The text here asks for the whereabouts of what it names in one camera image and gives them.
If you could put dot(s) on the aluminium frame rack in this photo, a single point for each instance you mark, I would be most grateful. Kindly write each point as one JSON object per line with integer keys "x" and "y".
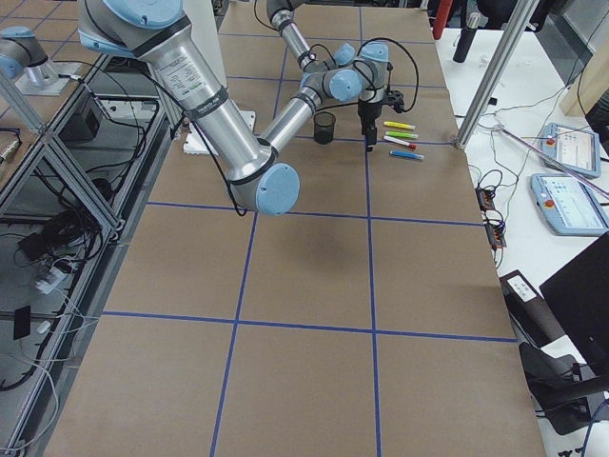
{"x": 76, "y": 170}

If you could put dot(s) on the yellow highlighter pen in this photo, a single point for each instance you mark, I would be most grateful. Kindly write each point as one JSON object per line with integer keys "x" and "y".
{"x": 398, "y": 125}

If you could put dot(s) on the green marker pen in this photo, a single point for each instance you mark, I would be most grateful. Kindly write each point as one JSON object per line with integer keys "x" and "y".
{"x": 402, "y": 134}

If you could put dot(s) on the teach pendant tablet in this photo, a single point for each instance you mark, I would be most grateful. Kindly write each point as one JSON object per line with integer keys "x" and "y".
{"x": 569, "y": 207}
{"x": 577, "y": 149}

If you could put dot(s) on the red marker pen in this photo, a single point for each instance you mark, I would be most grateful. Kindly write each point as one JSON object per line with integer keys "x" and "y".
{"x": 400, "y": 141}

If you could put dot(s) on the black mesh pen cup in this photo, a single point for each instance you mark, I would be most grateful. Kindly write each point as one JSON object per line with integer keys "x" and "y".
{"x": 324, "y": 125}

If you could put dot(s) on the aluminium frame post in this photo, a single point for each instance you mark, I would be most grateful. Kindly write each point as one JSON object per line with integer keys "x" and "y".
{"x": 510, "y": 38}

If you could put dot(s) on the brown paper table cover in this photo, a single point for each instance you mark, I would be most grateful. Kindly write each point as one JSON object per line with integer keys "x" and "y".
{"x": 369, "y": 321}

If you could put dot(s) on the black thermos bottle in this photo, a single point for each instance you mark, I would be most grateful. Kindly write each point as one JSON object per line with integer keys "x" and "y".
{"x": 466, "y": 38}

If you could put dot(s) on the black monitor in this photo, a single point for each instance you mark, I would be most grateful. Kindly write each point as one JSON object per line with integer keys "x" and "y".
{"x": 577, "y": 295}

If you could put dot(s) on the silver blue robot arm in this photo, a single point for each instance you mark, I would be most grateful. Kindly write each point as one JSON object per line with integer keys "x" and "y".
{"x": 342, "y": 57}
{"x": 159, "y": 34}

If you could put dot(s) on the orange usb hub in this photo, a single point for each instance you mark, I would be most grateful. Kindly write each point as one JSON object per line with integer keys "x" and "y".
{"x": 495, "y": 237}
{"x": 485, "y": 198}

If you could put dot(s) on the near teach pendant tablet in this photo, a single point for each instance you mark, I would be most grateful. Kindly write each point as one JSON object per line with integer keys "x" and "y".
{"x": 569, "y": 207}

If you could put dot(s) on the spare grey robot arm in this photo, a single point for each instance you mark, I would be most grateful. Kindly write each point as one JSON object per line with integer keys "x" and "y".
{"x": 29, "y": 67}

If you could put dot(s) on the wooden board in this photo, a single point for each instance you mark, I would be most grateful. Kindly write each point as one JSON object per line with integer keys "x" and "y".
{"x": 590, "y": 85}

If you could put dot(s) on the blue marker pen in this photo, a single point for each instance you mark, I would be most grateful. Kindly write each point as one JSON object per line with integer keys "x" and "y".
{"x": 407, "y": 155}

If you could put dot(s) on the red bottle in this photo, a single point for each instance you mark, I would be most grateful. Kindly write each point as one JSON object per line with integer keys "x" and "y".
{"x": 441, "y": 18}

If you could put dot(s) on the far teach pendant tablet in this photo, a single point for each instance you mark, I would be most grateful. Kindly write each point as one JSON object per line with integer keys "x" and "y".
{"x": 577, "y": 149}

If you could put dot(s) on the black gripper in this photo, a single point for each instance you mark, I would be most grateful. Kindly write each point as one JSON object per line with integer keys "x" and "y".
{"x": 366, "y": 112}

